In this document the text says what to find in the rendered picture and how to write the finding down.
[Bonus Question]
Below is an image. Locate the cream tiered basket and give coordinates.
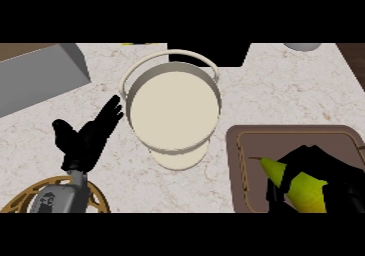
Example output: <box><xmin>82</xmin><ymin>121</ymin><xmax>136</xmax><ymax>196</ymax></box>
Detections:
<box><xmin>118</xmin><ymin>49</ymin><xmax>223</xmax><ymax>172</ymax></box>

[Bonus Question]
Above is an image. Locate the dark wooden cabinet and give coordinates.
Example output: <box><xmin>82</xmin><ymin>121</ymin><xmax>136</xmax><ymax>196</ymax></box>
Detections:
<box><xmin>335</xmin><ymin>43</ymin><xmax>365</xmax><ymax>101</ymax></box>

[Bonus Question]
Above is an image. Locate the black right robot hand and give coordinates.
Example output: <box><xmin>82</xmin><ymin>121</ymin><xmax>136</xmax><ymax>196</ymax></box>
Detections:
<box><xmin>264</xmin><ymin>144</ymin><xmax>365</xmax><ymax>214</ymax></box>

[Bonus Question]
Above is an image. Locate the green pear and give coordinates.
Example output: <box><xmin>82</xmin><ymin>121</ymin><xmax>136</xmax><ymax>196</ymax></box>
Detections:
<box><xmin>258</xmin><ymin>157</ymin><xmax>329</xmax><ymax>214</ymax></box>

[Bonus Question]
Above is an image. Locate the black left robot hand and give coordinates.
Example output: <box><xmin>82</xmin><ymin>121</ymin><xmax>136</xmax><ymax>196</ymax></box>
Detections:
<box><xmin>50</xmin><ymin>94</ymin><xmax>125</xmax><ymax>174</ymax></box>

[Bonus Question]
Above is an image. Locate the brown tray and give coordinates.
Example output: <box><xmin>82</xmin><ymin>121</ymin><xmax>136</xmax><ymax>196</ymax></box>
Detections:
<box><xmin>224</xmin><ymin>124</ymin><xmax>365</xmax><ymax>214</ymax></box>

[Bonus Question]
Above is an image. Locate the grey round bowl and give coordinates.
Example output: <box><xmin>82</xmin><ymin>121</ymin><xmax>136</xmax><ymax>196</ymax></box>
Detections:
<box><xmin>282</xmin><ymin>43</ymin><xmax>323</xmax><ymax>53</ymax></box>

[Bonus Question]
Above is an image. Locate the grey box appliance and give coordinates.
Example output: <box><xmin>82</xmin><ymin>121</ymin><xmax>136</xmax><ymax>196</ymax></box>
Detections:
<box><xmin>0</xmin><ymin>43</ymin><xmax>91</xmax><ymax>122</ymax></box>

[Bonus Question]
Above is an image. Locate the black appliance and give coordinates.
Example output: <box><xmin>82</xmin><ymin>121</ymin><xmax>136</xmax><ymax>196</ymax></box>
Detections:
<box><xmin>165</xmin><ymin>43</ymin><xmax>252</xmax><ymax>68</ymax></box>

